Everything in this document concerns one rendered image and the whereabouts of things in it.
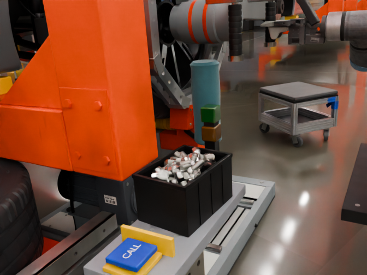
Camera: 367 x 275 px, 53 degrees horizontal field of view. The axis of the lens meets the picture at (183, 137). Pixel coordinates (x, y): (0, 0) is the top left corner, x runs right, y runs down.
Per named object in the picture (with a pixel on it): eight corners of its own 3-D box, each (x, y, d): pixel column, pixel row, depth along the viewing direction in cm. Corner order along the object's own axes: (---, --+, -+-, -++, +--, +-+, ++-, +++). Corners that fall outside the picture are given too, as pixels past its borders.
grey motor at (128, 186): (81, 217, 157) (67, 140, 145) (165, 240, 137) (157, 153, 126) (48, 240, 142) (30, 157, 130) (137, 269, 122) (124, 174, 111)
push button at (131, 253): (129, 245, 72) (127, 236, 72) (158, 255, 69) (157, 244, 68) (106, 267, 67) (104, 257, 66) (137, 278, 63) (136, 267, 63)
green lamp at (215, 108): (207, 118, 95) (206, 103, 94) (221, 119, 93) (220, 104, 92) (200, 122, 92) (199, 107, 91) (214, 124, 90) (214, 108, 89)
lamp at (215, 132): (207, 136, 97) (207, 121, 96) (222, 137, 95) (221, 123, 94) (201, 141, 94) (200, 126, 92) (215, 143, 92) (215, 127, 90)
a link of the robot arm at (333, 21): (341, 11, 111) (344, 10, 119) (324, 12, 113) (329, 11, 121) (338, 42, 114) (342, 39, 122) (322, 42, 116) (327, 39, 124)
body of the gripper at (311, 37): (285, 45, 122) (323, 43, 117) (286, 17, 120) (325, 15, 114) (290, 42, 129) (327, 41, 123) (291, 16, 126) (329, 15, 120)
